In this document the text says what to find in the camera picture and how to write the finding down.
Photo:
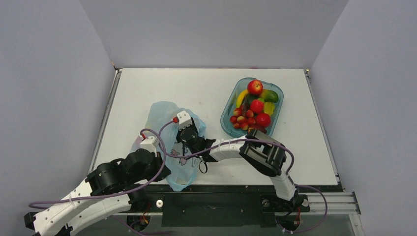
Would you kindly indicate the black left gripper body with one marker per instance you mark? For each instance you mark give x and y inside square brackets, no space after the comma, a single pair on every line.
[151,171]

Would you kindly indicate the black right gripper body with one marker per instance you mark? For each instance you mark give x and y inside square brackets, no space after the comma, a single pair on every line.
[188,131]

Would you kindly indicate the light blue plastic bag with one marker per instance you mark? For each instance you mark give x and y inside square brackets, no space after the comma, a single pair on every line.
[183,171]

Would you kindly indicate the red fake apple from bag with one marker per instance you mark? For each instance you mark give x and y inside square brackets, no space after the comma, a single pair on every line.
[255,87]

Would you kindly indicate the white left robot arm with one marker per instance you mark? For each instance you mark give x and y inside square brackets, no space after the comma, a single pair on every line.
[113,187]

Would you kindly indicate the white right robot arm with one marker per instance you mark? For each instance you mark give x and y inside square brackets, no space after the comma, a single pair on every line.
[261,151]

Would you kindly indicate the fake cherry bunch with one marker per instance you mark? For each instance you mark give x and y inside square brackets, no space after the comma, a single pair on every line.
[242,119]

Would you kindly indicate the dark red fake fruit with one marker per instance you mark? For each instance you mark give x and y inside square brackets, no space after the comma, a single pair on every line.
[256,127]

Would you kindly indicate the yellow fake banana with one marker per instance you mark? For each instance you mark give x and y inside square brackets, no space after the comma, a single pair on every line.
[241,97]

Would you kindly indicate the red fake strawberry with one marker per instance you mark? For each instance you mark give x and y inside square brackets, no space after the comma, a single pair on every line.
[257,106]

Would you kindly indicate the yellow fake starfruit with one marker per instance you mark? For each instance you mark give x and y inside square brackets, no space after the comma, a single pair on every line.
[269,108]

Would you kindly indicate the green orange fake mango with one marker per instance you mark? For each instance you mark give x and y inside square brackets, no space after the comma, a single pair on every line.
[269,96]

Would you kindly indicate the teal plastic fruit tray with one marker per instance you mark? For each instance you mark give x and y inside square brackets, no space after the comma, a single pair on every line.
[231,105]

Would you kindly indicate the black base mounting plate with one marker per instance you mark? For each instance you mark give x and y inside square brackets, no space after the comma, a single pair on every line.
[216,206]

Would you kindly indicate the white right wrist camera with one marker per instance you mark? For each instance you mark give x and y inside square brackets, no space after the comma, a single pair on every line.
[184,120]

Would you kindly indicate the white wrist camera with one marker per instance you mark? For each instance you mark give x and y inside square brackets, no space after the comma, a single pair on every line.
[184,120]
[150,144]

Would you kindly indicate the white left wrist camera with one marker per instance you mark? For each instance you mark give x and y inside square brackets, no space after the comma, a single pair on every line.
[150,144]

